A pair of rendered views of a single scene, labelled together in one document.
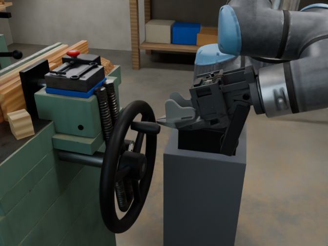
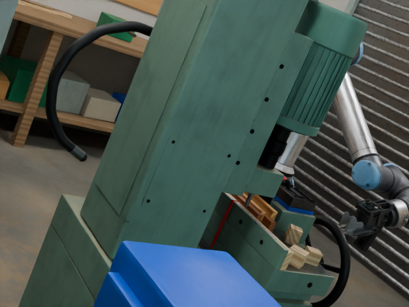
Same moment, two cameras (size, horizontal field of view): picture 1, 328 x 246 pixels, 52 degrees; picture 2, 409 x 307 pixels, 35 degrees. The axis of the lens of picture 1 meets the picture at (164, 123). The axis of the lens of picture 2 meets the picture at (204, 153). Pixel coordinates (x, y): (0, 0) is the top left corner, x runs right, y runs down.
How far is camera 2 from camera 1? 1.84 m
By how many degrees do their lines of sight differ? 51
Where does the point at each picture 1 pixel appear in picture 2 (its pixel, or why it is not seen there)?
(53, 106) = (291, 220)
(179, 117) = (354, 228)
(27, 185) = not seen: hidden behind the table
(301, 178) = not seen: hidden behind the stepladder
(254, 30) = (384, 178)
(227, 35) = (375, 180)
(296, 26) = (396, 178)
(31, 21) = not seen: outside the picture
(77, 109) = (305, 223)
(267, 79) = (400, 208)
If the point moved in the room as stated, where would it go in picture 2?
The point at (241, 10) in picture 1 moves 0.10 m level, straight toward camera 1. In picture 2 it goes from (378, 166) to (402, 181)
